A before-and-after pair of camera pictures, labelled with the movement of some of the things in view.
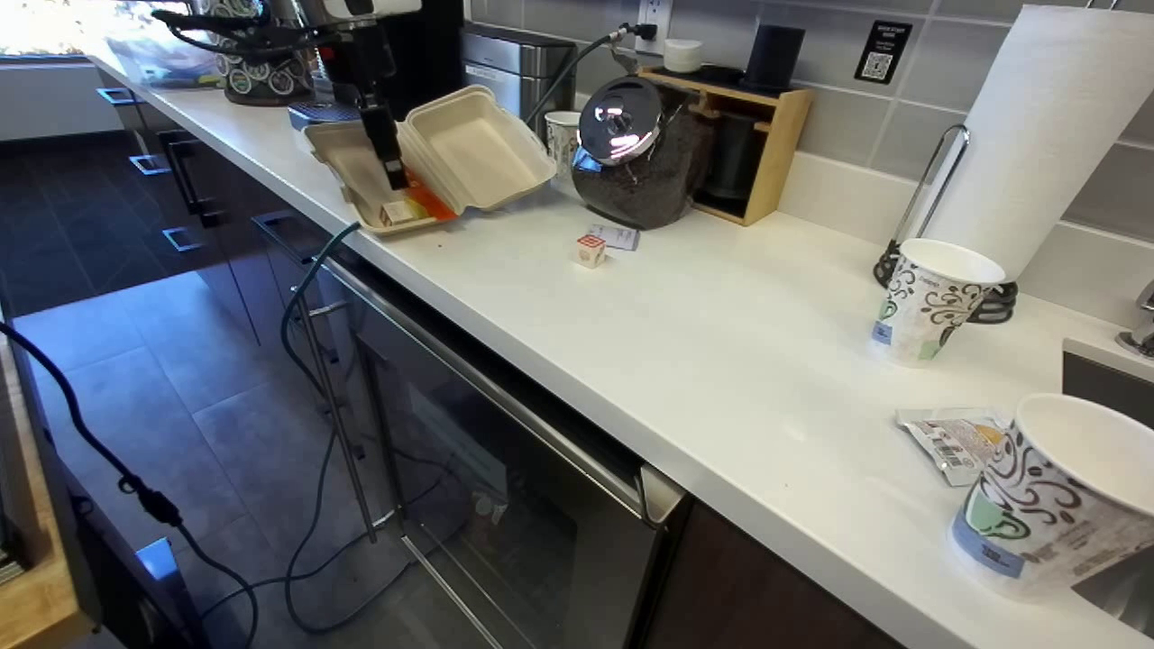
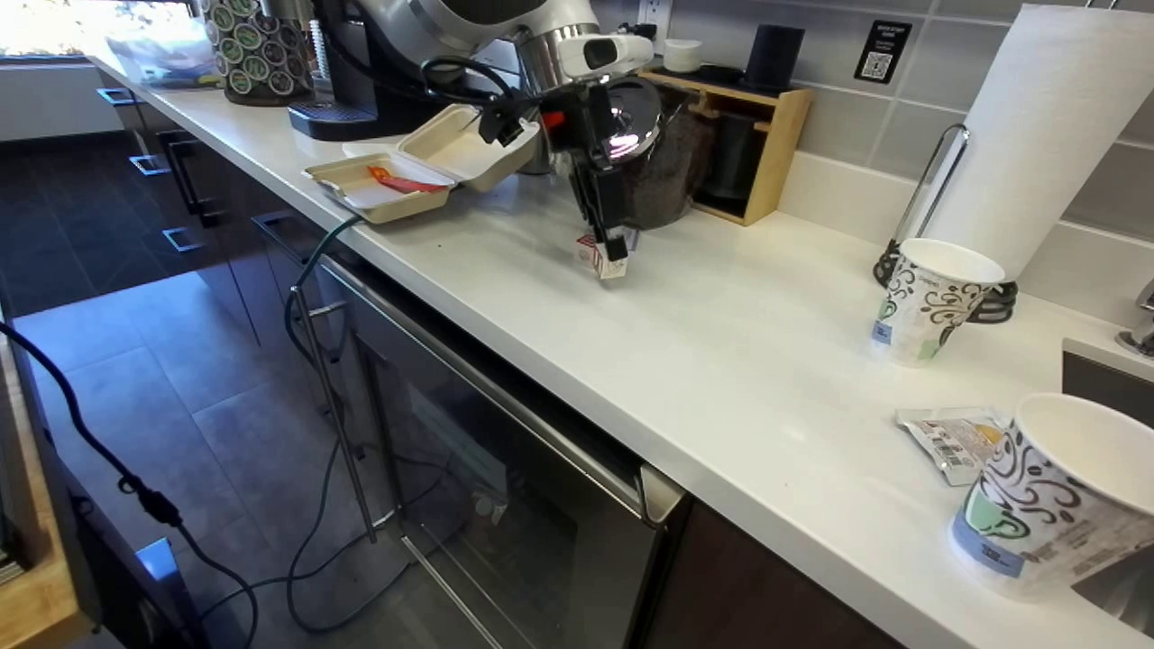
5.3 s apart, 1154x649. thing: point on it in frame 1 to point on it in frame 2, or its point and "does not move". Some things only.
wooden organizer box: [744, 137] does not move
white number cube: [399, 209] to [612, 269]
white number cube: [590, 246] does not move
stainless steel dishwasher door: [507, 518] does not move
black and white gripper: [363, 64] to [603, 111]
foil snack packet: [963, 450] does not move
